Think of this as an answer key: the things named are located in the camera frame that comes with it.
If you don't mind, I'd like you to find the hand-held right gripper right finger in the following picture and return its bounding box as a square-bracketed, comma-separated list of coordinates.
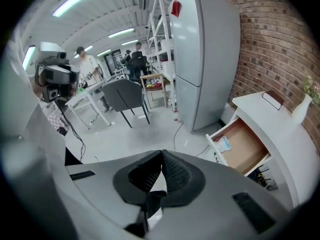
[147, 149, 291, 240]

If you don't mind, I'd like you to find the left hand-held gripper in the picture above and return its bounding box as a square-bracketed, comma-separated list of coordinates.
[34, 41, 80, 104]

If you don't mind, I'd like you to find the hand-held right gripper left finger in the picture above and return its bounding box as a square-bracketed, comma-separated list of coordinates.
[65, 149, 163, 240]

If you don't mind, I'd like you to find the white blue item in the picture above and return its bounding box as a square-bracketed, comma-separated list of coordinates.
[216, 135, 232, 153]

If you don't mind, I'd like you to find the white wooden desk drawer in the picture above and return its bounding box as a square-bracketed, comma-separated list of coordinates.
[205, 116, 271, 177]

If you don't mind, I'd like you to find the person's left forearm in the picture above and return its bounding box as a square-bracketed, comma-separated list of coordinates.
[28, 75, 45, 101]

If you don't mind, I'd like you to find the white desk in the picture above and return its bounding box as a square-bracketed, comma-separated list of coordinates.
[231, 90, 310, 211]

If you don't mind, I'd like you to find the white table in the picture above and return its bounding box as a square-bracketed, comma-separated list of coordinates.
[64, 79, 114, 130]

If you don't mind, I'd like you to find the checkered cloth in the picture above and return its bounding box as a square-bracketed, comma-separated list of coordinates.
[46, 105, 70, 135]

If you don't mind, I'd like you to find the grey upholstered chair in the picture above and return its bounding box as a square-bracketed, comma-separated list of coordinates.
[101, 78, 151, 129]

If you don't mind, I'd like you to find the person's white shirt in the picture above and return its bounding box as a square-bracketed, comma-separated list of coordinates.
[0, 28, 83, 240]

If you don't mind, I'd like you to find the wooden chair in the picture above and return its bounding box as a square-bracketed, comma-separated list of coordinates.
[139, 73, 168, 109]

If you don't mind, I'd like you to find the white shelving rack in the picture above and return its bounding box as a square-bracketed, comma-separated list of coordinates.
[146, 0, 176, 108]

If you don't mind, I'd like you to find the light grey refrigerator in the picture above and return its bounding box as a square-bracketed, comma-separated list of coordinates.
[167, 0, 241, 133]

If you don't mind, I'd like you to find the red fridge magnet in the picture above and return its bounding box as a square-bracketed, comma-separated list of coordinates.
[170, 0, 183, 18]

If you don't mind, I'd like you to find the white vase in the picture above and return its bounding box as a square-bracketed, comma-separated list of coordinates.
[290, 93, 314, 125]

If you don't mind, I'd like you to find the pink flower bunch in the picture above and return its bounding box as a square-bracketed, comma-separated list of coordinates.
[302, 74, 320, 105]

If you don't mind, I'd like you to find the grey floor cable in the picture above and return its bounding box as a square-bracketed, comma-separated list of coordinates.
[173, 121, 185, 150]

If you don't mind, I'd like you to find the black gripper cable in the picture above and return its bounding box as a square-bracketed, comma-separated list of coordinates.
[57, 100, 87, 164]

